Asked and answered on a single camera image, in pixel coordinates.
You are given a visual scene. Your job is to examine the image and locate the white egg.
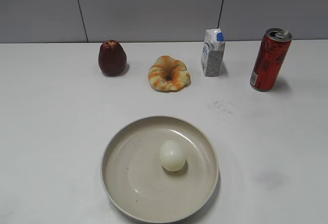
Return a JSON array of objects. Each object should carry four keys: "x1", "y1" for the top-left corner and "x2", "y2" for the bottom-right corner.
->
[{"x1": 159, "y1": 140, "x2": 187, "y2": 172}]

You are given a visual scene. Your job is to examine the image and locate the beige round plate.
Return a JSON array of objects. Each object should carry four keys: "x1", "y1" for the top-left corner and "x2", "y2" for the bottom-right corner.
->
[{"x1": 101, "y1": 116, "x2": 220, "y2": 223}]

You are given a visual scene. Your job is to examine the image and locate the dark red wax apple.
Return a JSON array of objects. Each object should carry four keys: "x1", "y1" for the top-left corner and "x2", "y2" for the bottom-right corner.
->
[{"x1": 98, "y1": 40, "x2": 127, "y2": 76}]

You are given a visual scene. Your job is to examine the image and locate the small white milk carton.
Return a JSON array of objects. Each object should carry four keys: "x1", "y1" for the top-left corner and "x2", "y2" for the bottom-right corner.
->
[{"x1": 201, "y1": 29, "x2": 226, "y2": 77}]

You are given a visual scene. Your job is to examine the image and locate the red soda can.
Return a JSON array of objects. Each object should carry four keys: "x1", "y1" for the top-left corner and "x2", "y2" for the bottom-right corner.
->
[{"x1": 250, "y1": 28, "x2": 292, "y2": 91}]

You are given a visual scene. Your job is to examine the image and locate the twisted bread ring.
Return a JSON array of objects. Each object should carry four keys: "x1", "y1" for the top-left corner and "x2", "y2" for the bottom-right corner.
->
[{"x1": 148, "y1": 55, "x2": 192, "y2": 92}]

